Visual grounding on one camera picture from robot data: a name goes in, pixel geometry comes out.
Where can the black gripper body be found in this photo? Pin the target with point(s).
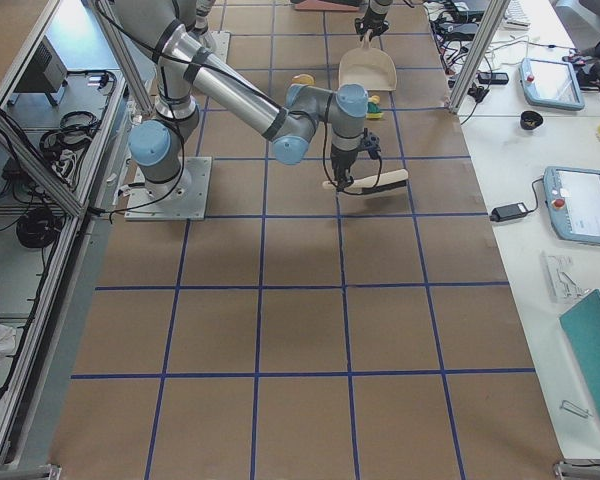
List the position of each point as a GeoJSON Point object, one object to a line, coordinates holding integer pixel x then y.
{"type": "Point", "coordinates": [371, 22]}
{"type": "Point", "coordinates": [341, 163]}

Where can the beige plastic dustpan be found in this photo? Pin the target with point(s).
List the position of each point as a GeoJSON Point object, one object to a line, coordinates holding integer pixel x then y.
{"type": "Point", "coordinates": [369, 67]}

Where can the beige hand brush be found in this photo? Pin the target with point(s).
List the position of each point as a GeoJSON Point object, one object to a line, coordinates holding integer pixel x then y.
{"type": "Point", "coordinates": [378, 183]}

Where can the yellow green sponge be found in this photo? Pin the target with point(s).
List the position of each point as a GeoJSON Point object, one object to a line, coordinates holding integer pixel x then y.
{"type": "Point", "coordinates": [374, 112]}

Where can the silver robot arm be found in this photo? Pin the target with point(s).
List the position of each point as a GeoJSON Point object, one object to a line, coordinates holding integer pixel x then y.
{"type": "Point", "coordinates": [171, 34]}
{"type": "Point", "coordinates": [374, 9]}

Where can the black power adapter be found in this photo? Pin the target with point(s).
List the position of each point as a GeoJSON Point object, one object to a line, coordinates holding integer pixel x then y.
{"type": "Point", "coordinates": [509, 212]}

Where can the far blue teach pendant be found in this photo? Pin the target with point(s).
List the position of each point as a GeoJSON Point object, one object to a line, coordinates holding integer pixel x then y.
{"type": "Point", "coordinates": [551, 84]}

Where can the blue teach pendant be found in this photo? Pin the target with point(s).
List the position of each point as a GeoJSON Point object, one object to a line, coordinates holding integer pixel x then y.
{"type": "Point", "coordinates": [551, 84]}
{"type": "Point", "coordinates": [573, 203]}

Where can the near blue teach pendant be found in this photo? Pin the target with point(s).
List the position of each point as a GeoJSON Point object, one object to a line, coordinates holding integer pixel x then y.
{"type": "Point", "coordinates": [573, 203]}

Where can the clear plastic package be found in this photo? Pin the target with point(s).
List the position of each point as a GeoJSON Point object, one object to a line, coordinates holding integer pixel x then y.
{"type": "Point", "coordinates": [562, 284]}

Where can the teal board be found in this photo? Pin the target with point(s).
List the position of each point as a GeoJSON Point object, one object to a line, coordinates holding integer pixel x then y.
{"type": "Point", "coordinates": [581, 324]}

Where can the grey control box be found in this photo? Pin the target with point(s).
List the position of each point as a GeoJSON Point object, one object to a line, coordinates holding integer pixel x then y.
{"type": "Point", "coordinates": [45, 74]}

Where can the metal allen key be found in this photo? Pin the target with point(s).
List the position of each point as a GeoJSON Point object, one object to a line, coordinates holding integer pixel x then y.
{"type": "Point", "coordinates": [575, 409]}

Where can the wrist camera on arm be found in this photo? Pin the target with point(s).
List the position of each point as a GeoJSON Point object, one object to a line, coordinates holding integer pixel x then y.
{"type": "Point", "coordinates": [370, 143]}

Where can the aluminium frame post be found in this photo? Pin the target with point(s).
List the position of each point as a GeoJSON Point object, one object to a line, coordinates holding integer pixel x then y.
{"type": "Point", "coordinates": [490, 23]}

